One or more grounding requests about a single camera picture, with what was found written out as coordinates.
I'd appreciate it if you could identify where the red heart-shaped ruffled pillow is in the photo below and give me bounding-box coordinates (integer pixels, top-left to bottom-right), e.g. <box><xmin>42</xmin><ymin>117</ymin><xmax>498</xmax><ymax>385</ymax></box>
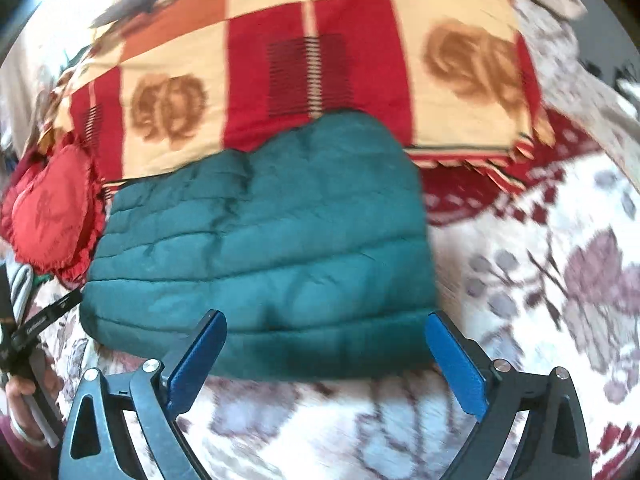
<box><xmin>1</xmin><ymin>132</ymin><xmax>106</xmax><ymax>285</ymax></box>

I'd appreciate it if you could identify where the red checkered rose blanket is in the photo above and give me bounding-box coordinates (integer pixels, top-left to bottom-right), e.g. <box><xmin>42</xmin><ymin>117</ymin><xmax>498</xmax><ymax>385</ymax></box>
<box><xmin>38</xmin><ymin>0</ymin><xmax>555</xmax><ymax>193</ymax></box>

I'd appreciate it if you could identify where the green quilted puffer jacket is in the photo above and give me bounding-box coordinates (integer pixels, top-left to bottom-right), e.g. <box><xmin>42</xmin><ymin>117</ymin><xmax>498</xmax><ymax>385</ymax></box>
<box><xmin>79</xmin><ymin>112</ymin><xmax>438</xmax><ymax>382</ymax></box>

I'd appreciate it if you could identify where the grey folded cloth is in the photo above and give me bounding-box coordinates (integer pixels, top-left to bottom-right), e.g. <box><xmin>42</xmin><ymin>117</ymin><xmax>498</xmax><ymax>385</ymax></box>
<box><xmin>6</xmin><ymin>260</ymin><xmax>35</xmax><ymax>324</ymax></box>

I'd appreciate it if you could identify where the person's left hand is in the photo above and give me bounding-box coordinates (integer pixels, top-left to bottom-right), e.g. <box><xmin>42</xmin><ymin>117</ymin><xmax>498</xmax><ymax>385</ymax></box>
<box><xmin>4</xmin><ymin>353</ymin><xmax>64</xmax><ymax>443</ymax></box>

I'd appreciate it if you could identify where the floral white red bedspread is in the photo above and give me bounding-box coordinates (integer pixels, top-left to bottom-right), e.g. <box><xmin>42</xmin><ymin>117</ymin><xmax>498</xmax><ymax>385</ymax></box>
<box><xmin>0</xmin><ymin>0</ymin><xmax>640</xmax><ymax>480</ymax></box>

